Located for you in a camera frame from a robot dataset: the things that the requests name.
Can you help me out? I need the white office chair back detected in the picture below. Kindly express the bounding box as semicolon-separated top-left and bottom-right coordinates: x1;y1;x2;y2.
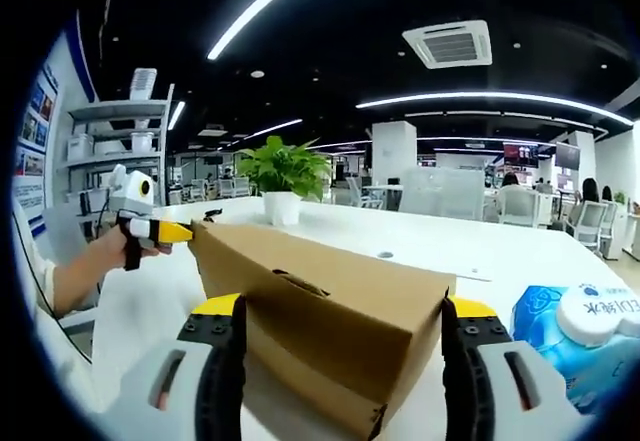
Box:
398;166;487;222

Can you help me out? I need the thin black cable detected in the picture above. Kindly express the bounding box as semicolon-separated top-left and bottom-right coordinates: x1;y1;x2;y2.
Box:
12;205;95;365

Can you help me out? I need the grey metal shelf rack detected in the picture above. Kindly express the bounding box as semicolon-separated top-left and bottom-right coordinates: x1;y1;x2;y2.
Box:
56;67;177;212

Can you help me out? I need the brown cardboard shoe box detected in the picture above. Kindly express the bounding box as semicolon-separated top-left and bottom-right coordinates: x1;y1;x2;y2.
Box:
189;220;458;441

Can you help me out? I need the person's white shirt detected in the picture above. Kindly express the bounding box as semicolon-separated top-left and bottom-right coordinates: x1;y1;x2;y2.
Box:
10;195;101;412

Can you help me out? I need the straight ceiling light strip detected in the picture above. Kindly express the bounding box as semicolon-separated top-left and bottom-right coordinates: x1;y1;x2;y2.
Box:
205;0;335;62

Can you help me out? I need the white ceiling air vent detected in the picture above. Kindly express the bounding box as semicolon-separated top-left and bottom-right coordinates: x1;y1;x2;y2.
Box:
400;19;494;70

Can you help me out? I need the person's left hand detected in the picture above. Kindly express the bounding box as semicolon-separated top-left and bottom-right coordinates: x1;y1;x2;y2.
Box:
91;221;175;273

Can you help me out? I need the red wall banner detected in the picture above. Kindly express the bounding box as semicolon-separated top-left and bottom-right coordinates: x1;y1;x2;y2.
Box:
501;142;541;169

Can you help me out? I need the blue framed wall poster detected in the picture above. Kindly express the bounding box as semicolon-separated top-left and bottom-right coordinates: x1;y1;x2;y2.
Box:
12;55;62;235

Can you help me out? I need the hanging dark monitor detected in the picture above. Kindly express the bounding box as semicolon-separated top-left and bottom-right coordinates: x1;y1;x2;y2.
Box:
554;141;583;170

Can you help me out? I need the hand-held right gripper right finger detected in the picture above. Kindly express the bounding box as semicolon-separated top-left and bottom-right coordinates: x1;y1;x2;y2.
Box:
439;295;590;441

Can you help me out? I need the curved ceiling light strip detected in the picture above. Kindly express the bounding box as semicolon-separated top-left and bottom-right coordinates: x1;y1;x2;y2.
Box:
354;90;636;127

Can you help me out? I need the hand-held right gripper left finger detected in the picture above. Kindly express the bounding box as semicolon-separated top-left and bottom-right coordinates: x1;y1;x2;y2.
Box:
98;292;249;441

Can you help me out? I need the white mesh office chair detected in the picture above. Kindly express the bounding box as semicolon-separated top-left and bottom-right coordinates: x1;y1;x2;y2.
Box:
566;199;610;258
496;185;543;228

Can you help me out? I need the green plant in white pot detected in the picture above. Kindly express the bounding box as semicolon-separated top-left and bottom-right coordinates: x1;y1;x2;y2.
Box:
234;134;333;227

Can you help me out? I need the blue wipes pack soft item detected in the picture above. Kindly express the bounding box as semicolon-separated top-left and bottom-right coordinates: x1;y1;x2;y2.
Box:
509;283;640;418

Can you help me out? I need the short ceiling light bar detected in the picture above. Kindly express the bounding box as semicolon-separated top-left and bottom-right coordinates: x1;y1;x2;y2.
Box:
166;100;187;132

